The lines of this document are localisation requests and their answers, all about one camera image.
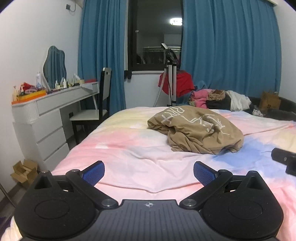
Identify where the thin metal rod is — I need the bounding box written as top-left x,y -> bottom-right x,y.
0,183 -> 15,206

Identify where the pink cloth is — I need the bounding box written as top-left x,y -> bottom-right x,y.
190,89 -> 212,109

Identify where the dark sofa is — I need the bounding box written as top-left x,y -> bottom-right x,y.
247,95 -> 296,121

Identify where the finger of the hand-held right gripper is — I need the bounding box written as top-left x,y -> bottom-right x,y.
271,147 -> 296,177

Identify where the wide blue curtain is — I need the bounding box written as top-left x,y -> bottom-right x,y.
180,0 -> 281,105

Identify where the pastel tie-dye bed blanket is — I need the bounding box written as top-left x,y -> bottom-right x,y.
10,105 -> 296,241

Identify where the clear plastic bottle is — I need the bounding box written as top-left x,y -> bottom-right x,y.
35,71 -> 44,90

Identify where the dark framed window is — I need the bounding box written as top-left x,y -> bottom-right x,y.
127,0 -> 184,72

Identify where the white vanity desk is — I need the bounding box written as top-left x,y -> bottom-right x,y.
11,81 -> 100,172

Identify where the black and white chair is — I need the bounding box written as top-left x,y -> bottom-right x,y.
69,67 -> 112,145

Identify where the tan printed shirt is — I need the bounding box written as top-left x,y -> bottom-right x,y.
147,105 -> 245,155

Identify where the cardboard box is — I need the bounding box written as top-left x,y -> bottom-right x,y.
10,160 -> 38,189

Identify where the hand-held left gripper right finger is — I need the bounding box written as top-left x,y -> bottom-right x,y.
179,161 -> 266,211

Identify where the brown paper bag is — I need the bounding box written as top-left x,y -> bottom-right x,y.
258,90 -> 281,113

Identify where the standing garment steamer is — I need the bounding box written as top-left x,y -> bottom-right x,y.
154,43 -> 179,107

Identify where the orange tray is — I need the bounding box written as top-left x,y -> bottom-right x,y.
11,90 -> 47,105

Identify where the wavy-edged vanity mirror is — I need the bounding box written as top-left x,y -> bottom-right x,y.
43,46 -> 67,90

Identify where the red garment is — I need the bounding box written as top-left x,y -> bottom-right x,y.
158,70 -> 195,95

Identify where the small tan cloth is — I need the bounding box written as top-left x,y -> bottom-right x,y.
207,89 -> 226,101

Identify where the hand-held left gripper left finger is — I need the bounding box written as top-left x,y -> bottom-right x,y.
30,161 -> 119,211

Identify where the narrow blue curtain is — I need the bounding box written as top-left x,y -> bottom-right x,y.
77,0 -> 129,116

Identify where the row of small cosmetic bottles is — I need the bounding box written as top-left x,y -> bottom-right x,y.
47,73 -> 85,93

